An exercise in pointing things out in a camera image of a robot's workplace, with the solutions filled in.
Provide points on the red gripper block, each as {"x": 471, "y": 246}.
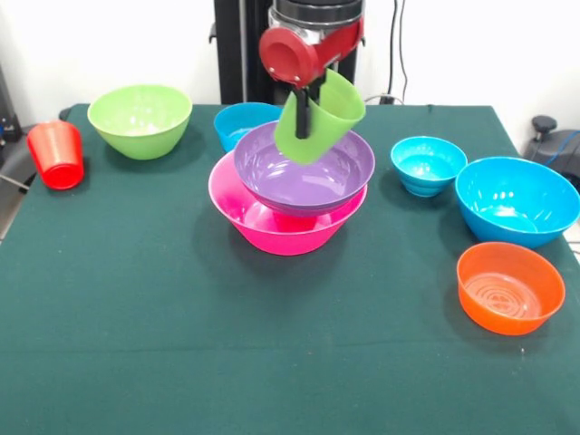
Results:
{"x": 290, "y": 56}

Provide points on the green cup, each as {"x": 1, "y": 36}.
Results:
{"x": 337, "y": 120}

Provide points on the purple bowl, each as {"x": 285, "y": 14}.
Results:
{"x": 308, "y": 181}

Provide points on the large pink bowl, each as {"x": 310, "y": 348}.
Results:
{"x": 281, "y": 235}

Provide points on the lime green bowl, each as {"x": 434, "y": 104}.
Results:
{"x": 140, "y": 122}

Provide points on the orange bowl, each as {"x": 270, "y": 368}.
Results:
{"x": 509, "y": 294}

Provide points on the blue straight-sided bowl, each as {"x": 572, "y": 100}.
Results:
{"x": 235, "y": 122}

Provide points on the small cyan ribbed bowl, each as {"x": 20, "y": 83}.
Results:
{"x": 428, "y": 165}

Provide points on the large blue bowl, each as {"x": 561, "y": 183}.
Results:
{"x": 512, "y": 204}

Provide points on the black knob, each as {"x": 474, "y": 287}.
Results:
{"x": 544, "y": 124}

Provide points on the red ribbed cup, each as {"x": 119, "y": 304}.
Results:
{"x": 56, "y": 154}

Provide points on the dark green table cloth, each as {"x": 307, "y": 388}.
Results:
{"x": 136, "y": 340}

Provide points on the grey chair base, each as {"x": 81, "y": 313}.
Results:
{"x": 13, "y": 158}

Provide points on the black equipment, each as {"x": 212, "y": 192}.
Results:
{"x": 6, "y": 118}

